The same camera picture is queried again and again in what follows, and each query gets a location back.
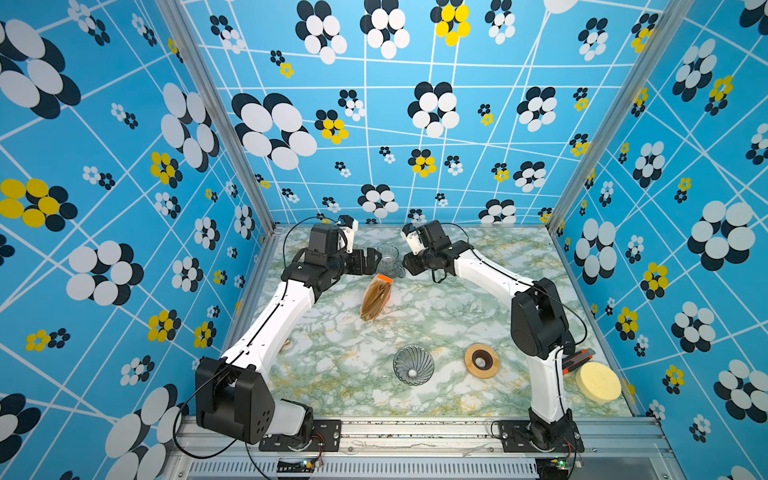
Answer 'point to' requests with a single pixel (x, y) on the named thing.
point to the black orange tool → (576, 359)
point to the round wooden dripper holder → (481, 360)
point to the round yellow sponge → (598, 382)
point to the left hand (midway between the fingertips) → (368, 253)
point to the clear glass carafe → (389, 265)
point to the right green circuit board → (562, 462)
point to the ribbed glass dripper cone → (413, 364)
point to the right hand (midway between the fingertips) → (410, 260)
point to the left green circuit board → (286, 466)
